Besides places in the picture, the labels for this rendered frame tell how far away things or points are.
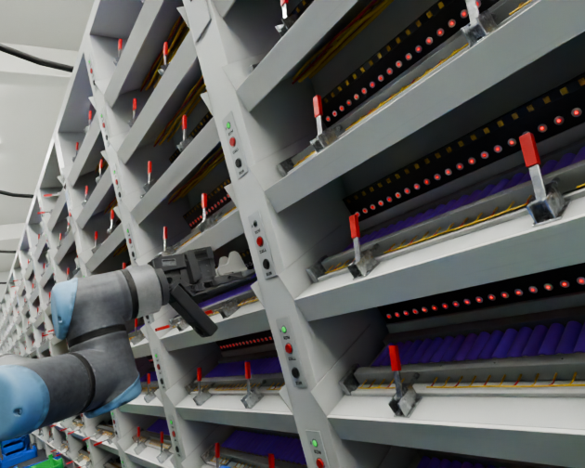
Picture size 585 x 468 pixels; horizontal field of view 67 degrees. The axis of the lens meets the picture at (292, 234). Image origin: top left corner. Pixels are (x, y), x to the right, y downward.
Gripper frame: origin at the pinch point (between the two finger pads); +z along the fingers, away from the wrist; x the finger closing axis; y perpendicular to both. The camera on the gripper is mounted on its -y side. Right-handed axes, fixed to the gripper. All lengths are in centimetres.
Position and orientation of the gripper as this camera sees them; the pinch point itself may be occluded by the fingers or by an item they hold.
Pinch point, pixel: (249, 275)
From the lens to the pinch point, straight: 94.0
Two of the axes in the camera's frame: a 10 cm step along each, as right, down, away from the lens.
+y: -2.9, -9.5, 1.3
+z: 7.8, -1.5, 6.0
